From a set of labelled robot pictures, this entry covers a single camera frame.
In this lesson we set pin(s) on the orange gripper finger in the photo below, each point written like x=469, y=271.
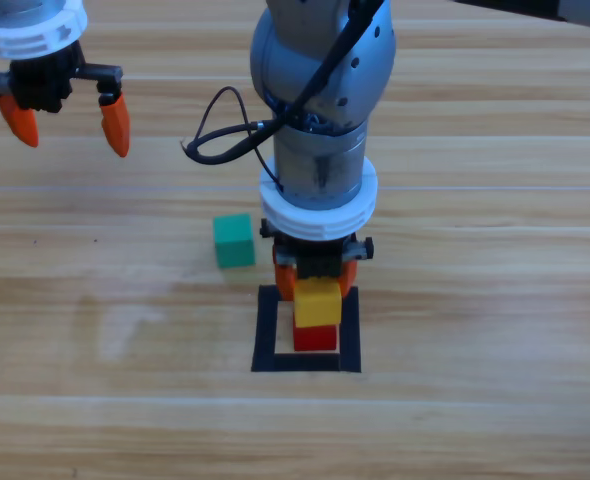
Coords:
x=285, y=280
x=116, y=125
x=20, y=125
x=347, y=275

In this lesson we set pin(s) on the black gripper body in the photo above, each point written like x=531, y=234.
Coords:
x=40, y=85
x=317, y=262

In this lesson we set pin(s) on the yellow cube block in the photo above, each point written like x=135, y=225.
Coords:
x=317, y=305

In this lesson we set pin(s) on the green cube block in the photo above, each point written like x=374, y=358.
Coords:
x=234, y=242

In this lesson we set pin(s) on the red cube block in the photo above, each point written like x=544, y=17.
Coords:
x=315, y=339

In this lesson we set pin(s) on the black tape square outline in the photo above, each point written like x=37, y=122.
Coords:
x=264, y=330

